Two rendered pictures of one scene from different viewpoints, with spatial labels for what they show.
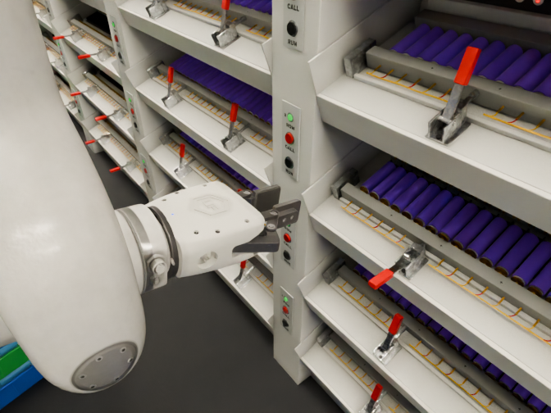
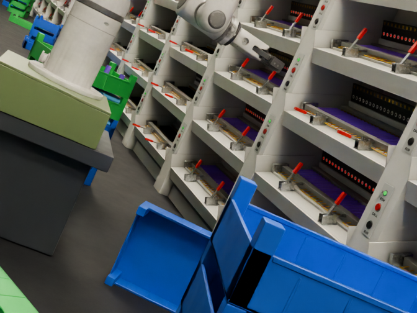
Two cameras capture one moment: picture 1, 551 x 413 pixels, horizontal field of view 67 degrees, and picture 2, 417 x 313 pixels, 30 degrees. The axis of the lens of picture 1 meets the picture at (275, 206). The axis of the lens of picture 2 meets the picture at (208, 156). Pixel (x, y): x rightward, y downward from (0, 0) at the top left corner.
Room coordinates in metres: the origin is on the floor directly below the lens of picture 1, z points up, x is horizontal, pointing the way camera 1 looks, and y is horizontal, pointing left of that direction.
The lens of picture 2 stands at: (-1.70, -0.57, 0.60)
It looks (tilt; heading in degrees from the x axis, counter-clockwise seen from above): 7 degrees down; 17
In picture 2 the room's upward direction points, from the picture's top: 25 degrees clockwise
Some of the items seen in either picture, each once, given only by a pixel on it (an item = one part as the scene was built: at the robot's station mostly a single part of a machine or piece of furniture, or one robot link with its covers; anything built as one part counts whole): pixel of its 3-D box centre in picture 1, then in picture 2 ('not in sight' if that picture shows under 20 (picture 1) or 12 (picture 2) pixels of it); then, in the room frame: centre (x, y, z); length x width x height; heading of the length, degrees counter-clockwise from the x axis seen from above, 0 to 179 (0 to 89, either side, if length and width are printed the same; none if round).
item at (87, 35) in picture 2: not in sight; (82, 46); (-0.05, 0.32, 0.47); 0.19 x 0.19 x 0.18
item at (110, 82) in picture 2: not in sight; (83, 65); (0.60, 0.64, 0.36); 0.30 x 0.20 x 0.08; 142
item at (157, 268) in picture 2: not in sight; (182, 269); (0.00, -0.12, 0.10); 0.30 x 0.08 x 0.20; 103
